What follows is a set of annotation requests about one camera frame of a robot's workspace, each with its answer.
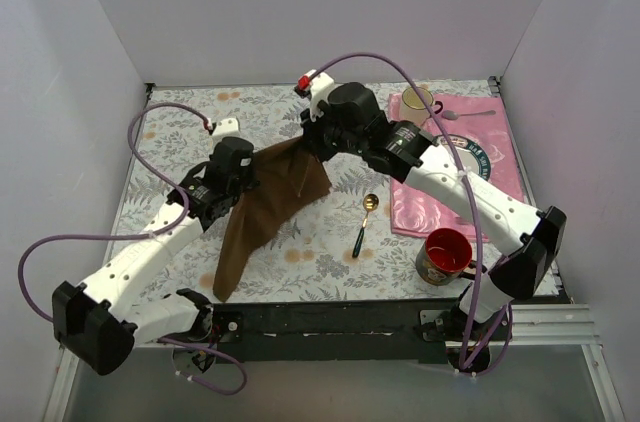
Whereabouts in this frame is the brown cloth napkin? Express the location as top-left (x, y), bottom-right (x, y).
top-left (213, 137), bottom-right (331, 302)

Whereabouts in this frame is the gold spoon teal handle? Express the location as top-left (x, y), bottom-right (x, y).
top-left (351, 193), bottom-right (379, 259)

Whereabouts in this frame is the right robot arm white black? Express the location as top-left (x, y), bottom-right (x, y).
top-left (295, 78), bottom-right (567, 340)

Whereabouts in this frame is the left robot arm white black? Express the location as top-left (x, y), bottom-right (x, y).
top-left (52, 136), bottom-right (258, 375)

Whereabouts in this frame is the cream enamel mug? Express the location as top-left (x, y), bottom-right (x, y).
top-left (398, 87), bottom-right (443, 126)

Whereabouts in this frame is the silver spoon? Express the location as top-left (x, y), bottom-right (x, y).
top-left (441, 110), bottom-right (496, 121)

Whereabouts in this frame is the pink satin cloth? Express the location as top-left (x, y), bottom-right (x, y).
top-left (390, 94), bottom-right (527, 241)

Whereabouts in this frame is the white plate dark rim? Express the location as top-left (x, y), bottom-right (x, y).
top-left (450, 134), bottom-right (492, 181)

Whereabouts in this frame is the floral tablecloth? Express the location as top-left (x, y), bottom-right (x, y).
top-left (112, 80), bottom-right (560, 304)

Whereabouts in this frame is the black base bar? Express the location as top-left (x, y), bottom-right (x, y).
top-left (213, 298), bottom-right (454, 364)

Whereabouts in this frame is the red interior dark mug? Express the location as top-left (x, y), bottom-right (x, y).
top-left (415, 228), bottom-right (473, 286)

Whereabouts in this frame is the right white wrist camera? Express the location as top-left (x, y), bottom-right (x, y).
top-left (294, 70), bottom-right (336, 121)

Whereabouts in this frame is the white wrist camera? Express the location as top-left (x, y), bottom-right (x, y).
top-left (203, 117), bottom-right (240, 137)
top-left (294, 70), bottom-right (336, 121)

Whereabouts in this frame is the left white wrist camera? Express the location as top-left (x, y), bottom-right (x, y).
top-left (203, 117), bottom-right (240, 137)

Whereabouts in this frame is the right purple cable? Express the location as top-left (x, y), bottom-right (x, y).
top-left (307, 52), bottom-right (514, 377)

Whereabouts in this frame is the purple cable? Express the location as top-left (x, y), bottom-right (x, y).
top-left (307, 52), bottom-right (514, 377)
top-left (17, 102), bottom-right (249, 396)

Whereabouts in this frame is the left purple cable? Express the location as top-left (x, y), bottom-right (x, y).
top-left (17, 102), bottom-right (249, 396)

